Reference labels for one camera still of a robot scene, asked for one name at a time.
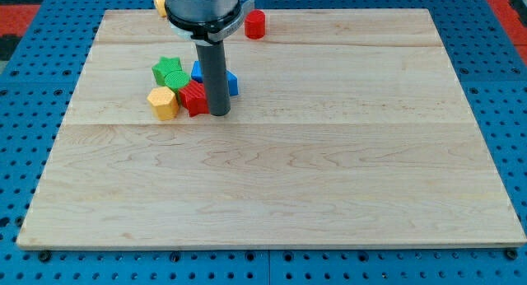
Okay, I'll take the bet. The green cylinder block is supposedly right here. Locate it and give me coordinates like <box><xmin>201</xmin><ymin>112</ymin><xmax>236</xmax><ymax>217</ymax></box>
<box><xmin>165</xmin><ymin>71</ymin><xmax>191</xmax><ymax>94</ymax></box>

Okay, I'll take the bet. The red star block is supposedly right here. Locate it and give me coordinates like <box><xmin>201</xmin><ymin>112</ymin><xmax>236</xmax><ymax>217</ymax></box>
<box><xmin>179</xmin><ymin>80</ymin><xmax>209</xmax><ymax>117</ymax></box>

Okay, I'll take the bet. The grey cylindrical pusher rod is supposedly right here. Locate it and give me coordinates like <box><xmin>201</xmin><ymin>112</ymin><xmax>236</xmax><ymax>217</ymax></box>
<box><xmin>196</xmin><ymin>41</ymin><xmax>231</xmax><ymax>116</ymax></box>

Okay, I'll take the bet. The yellow block behind arm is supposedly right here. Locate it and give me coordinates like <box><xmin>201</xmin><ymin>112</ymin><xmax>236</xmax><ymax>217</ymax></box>
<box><xmin>153</xmin><ymin>0</ymin><xmax>167</xmax><ymax>17</ymax></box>

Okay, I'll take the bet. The light wooden board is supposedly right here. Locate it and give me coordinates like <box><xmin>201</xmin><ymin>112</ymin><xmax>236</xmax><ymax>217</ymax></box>
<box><xmin>16</xmin><ymin>9</ymin><xmax>526</xmax><ymax>250</ymax></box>

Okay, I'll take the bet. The green star block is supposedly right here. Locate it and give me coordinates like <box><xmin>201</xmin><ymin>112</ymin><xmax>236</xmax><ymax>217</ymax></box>
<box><xmin>152</xmin><ymin>57</ymin><xmax>183</xmax><ymax>86</ymax></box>

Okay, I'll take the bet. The yellow hexagon block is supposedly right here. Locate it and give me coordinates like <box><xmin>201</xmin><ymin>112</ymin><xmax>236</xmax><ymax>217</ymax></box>
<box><xmin>147</xmin><ymin>86</ymin><xmax>179</xmax><ymax>121</ymax></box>

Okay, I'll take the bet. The blue block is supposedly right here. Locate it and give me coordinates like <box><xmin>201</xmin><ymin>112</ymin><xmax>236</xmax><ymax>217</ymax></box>
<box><xmin>190</xmin><ymin>61</ymin><xmax>239</xmax><ymax>96</ymax></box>

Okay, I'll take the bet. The red cylinder block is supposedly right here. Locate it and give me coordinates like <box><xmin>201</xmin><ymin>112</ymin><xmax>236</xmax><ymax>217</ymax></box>
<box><xmin>244</xmin><ymin>10</ymin><xmax>266</xmax><ymax>40</ymax></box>

